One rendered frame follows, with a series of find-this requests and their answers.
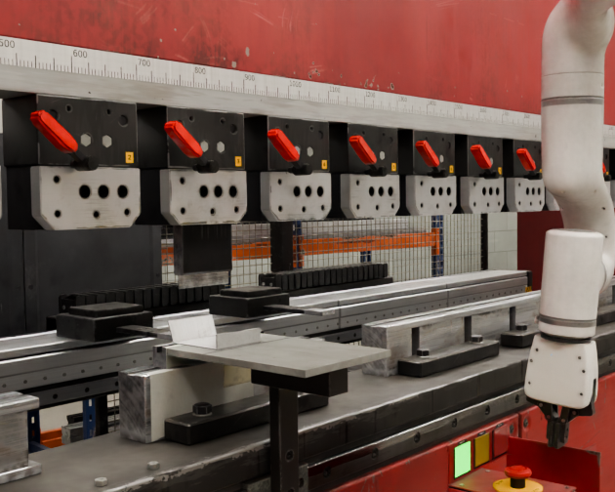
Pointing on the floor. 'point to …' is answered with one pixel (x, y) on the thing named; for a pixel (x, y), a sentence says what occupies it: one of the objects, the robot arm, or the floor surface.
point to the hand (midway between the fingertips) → (557, 433)
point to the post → (281, 246)
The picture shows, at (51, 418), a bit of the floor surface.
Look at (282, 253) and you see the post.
